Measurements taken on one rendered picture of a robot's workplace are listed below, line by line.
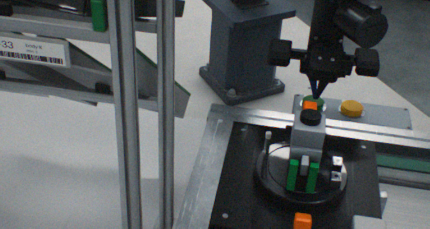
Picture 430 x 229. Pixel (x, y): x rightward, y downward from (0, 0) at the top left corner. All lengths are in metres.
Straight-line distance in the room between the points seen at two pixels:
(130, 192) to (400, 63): 2.67
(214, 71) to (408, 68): 2.05
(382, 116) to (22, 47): 0.69
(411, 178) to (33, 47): 0.67
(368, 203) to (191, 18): 0.84
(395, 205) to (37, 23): 0.64
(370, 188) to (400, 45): 2.53
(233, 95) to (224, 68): 0.06
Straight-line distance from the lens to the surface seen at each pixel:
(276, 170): 0.88
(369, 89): 1.35
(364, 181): 0.93
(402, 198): 1.00
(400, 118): 1.10
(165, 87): 0.78
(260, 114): 1.04
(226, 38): 1.18
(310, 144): 0.83
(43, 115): 1.22
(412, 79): 3.12
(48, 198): 1.03
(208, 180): 0.90
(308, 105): 0.88
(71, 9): 0.60
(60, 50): 0.58
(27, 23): 0.58
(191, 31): 1.50
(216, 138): 0.99
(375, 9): 0.89
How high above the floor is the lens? 1.57
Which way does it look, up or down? 36 degrees down
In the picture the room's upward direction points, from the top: 4 degrees clockwise
